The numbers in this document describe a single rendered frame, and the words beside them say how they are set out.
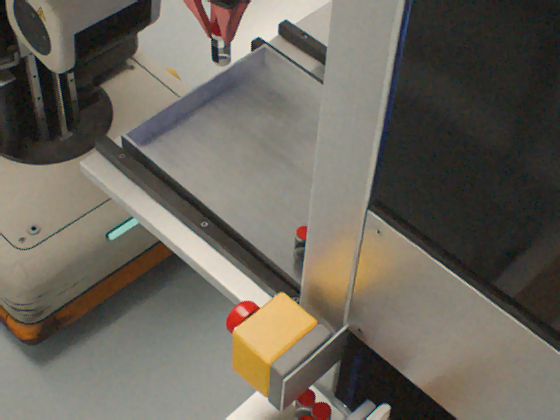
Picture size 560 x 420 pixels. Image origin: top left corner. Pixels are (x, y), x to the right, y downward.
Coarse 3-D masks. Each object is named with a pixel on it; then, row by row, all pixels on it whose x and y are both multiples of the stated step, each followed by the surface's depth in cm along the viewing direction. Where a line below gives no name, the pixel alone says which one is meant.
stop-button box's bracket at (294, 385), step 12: (336, 336) 102; (324, 348) 102; (336, 348) 104; (312, 360) 101; (324, 360) 104; (336, 360) 107; (300, 372) 101; (312, 372) 103; (324, 372) 106; (288, 384) 100; (300, 384) 103; (312, 384) 105; (288, 396) 102
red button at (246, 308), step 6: (246, 300) 106; (252, 300) 107; (240, 306) 105; (246, 306) 105; (252, 306) 105; (258, 306) 106; (234, 312) 105; (240, 312) 105; (246, 312) 105; (252, 312) 105; (228, 318) 105; (234, 318) 105; (240, 318) 105; (246, 318) 105; (228, 324) 105; (234, 324) 105; (240, 324) 105; (228, 330) 106
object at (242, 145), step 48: (192, 96) 139; (240, 96) 143; (288, 96) 144; (144, 144) 137; (192, 144) 137; (240, 144) 138; (288, 144) 138; (192, 192) 128; (240, 192) 132; (288, 192) 133; (240, 240) 125; (288, 240) 128
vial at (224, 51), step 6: (216, 36) 114; (216, 42) 114; (222, 42) 114; (222, 48) 115; (228, 48) 115; (222, 54) 115; (228, 54) 116; (222, 60) 116; (228, 60) 116; (222, 66) 117
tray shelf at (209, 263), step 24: (312, 24) 154; (288, 48) 150; (120, 144) 137; (96, 168) 134; (120, 192) 132; (144, 192) 132; (144, 216) 130; (168, 216) 130; (168, 240) 128; (192, 240) 127; (192, 264) 126; (216, 264) 125; (216, 288) 125; (240, 288) 123
